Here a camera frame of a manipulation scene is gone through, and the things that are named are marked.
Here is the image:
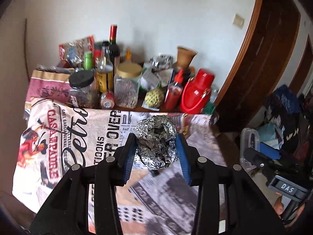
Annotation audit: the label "thin brown wall conduit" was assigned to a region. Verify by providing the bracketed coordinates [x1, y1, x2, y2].
[24, 18, 32, 79]

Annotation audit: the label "person's right hand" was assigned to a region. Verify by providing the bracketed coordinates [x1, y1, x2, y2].
[273, 198, 285, 216]

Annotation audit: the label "dark wine bottle red cap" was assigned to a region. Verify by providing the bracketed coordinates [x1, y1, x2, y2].
[108, 25, 121, 79]

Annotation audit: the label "white green packets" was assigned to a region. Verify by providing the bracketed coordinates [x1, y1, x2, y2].
[140, 68, 174, 91]

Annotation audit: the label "small clear glass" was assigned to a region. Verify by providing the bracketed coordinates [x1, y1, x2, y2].
[210, 88, 220, 104]

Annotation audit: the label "red jar black lid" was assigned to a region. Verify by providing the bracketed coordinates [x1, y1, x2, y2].
[94, 43, 103, 60]

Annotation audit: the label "red printed snack packet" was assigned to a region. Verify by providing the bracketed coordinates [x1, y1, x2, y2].
[59, 35, 96, 69]

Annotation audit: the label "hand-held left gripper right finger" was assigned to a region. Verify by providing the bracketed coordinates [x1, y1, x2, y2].
[176, 133, 285, 235]

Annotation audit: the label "yellow nozzle bottle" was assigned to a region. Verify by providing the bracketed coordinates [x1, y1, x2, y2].
[123, 49, 133, 64]

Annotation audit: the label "red thermos jug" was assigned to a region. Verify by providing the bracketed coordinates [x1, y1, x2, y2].
[180, 69, 216, 115]

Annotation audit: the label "small red capped bottle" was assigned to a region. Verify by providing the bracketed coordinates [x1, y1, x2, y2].
[99, 91, 115, 110]

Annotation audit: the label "clear bottle yellow label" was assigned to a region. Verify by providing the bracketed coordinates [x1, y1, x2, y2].
[95, 41, 114, 94]

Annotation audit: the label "red sauce squeeze bottle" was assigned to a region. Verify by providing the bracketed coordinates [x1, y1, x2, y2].
[163, 69, 184, 112]

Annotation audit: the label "black lid clear jar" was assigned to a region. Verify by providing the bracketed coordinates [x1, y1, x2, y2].
[69, 69, 100, 108]

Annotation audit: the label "light blue bag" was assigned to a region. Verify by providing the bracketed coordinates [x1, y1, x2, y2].
[257, 123, 284, 150]

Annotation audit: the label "aluminium foil ball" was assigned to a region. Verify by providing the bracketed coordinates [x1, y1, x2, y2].
[134, 115, 178, 170]

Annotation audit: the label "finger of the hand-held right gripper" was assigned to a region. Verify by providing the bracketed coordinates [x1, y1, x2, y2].
[259, 143, 302, 177]
[244, 147, 278, 181]

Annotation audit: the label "blue knitted bag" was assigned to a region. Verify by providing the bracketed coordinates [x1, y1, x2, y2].
[265, 85, 302, 128]

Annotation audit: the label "black garment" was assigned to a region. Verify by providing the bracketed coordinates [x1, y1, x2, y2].
[281, 113, 313, 162]

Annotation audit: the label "pink printed bag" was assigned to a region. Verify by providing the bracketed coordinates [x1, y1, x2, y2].
[24, 65, 74, 108]

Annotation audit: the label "green capped bottle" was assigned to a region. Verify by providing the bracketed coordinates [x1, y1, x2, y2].
[83, 51, 95, 71]

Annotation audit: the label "beige wall switch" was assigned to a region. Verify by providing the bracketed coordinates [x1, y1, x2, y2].
[232, 13, 246, 29]

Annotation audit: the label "yellow green bumpy ball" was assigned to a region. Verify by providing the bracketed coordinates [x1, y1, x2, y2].
[144, 89, 165, 108]

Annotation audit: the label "printed newspaper pattern tablecloth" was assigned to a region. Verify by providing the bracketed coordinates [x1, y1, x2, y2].
[12, 97, 227, 235]

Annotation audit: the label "crumpled foil sheet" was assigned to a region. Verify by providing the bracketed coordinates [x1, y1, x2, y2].
[149, 53, 173, 71]

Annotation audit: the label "large brown wooden door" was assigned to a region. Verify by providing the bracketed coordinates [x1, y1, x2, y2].
[216, 0, 302, 133]

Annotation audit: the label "gold lid clear jar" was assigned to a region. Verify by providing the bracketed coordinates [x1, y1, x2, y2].
[114, 63, 143, 109]

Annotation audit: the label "narrow brown wooden door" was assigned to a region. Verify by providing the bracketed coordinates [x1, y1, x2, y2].
[288, 35, 313, 96]

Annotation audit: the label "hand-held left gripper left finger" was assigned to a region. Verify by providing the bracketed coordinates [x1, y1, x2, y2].
[29, 133, 136, 235]

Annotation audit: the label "green scrubber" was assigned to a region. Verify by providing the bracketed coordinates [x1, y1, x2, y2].
[204, 103, 217, 115]

